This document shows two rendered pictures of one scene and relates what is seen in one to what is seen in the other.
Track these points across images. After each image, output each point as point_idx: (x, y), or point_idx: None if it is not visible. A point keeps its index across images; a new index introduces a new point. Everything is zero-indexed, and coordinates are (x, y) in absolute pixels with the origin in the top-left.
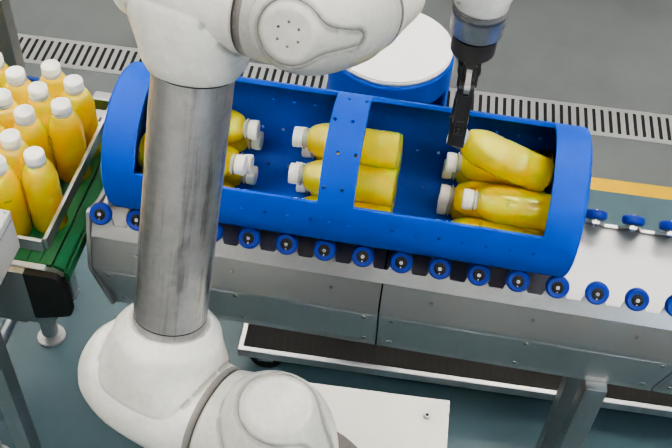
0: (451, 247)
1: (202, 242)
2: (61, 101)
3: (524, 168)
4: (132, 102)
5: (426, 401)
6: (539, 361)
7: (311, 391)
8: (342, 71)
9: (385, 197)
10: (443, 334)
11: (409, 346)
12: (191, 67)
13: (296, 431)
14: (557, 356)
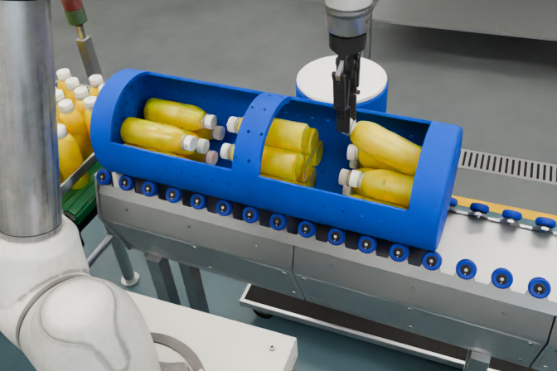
0: (335, 215)
1: (27, 151)
2: (91, 98)
3: (399, 154)
4: (114, 90)
5: (276, 335)
6: (428, 328)
7: (113, 297)
8: (300, 94)
9: (288, 171)
10: (346, 294)
11: (329, 304)
12: None
13: (79, 330)
14: (440, 325)
